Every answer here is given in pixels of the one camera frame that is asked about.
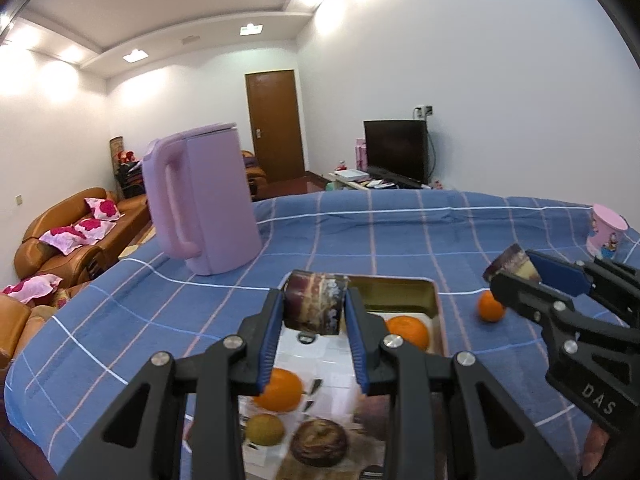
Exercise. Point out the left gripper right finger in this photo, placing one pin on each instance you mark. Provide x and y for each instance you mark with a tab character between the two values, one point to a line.
448	416

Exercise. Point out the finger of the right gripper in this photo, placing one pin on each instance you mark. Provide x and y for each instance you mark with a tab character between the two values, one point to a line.
613	285
569	335

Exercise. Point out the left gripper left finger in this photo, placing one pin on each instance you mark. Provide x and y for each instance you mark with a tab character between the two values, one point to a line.
140	434

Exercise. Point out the orange tangerine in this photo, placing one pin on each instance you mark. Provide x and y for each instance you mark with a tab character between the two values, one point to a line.
488	309
410	329
283	392

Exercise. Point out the green-brown round fruit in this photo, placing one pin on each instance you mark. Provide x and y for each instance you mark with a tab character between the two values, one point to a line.
265	430

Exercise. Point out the round dark purple fruit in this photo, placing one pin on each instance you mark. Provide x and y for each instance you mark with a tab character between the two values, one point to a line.
371	415

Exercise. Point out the right hand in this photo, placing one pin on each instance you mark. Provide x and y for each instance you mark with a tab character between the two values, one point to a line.
597	448

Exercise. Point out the pink cartoon cup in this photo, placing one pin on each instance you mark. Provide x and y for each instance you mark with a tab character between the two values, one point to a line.
607	229

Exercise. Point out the blue checked tablecloth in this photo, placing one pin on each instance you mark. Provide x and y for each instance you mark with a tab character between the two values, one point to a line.
80	360

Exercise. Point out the orange tangerine in tin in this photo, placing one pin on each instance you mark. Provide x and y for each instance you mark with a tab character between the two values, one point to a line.
283	392

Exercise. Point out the white paper in tin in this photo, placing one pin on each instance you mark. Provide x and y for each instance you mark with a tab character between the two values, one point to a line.
330	391

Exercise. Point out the brown leather armchair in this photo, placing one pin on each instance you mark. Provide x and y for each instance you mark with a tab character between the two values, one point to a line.
20	322

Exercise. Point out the pink metal tin box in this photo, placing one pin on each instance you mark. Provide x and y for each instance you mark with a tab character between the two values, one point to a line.
385	297

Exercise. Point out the pink floral cushion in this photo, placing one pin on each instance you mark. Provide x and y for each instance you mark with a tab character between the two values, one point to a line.
36	287
103	209
67	239

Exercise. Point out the brown leather sofa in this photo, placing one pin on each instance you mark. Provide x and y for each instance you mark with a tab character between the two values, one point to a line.
86	263

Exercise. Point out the low tv table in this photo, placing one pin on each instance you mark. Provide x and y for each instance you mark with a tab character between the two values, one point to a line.
390	182

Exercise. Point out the black television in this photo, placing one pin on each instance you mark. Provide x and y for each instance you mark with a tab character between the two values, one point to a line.
397	148

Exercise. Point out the white box on table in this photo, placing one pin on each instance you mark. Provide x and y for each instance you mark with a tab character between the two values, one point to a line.
351	175

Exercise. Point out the pink bottle by television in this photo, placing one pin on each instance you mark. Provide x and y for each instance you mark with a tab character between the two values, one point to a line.
361	154

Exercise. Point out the dark shelf with clutter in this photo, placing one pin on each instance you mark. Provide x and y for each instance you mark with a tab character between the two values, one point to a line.
127	170

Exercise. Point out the pink electric kettle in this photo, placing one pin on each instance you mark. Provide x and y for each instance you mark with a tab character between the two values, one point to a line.
199	199

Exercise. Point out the brown wooden door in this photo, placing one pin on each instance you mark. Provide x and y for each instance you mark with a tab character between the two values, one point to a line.
274	119

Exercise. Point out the wall socket with cable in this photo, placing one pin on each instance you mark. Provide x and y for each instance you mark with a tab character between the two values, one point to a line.
422	113

